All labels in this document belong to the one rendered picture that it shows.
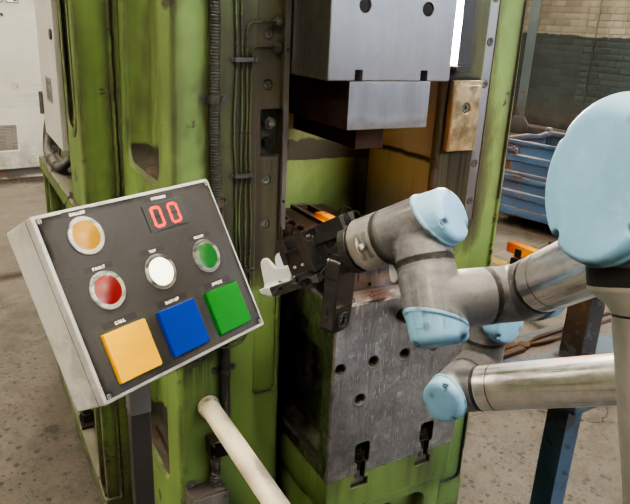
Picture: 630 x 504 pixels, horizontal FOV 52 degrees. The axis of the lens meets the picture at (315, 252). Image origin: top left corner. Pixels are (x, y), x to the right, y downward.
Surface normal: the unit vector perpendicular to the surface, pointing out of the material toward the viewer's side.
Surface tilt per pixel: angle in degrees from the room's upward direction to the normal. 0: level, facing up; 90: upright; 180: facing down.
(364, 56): 90
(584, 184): 83
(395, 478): 90
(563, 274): 106
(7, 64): 90
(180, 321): 60
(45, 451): 0
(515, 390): 78
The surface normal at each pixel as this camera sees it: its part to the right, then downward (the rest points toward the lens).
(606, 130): -0.95, -0.04
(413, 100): 0.48, 0.31
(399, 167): -0.88, 0.12
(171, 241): 0.72, -0.27
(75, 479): 0.04, -0.94
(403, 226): -0.67, -0.09
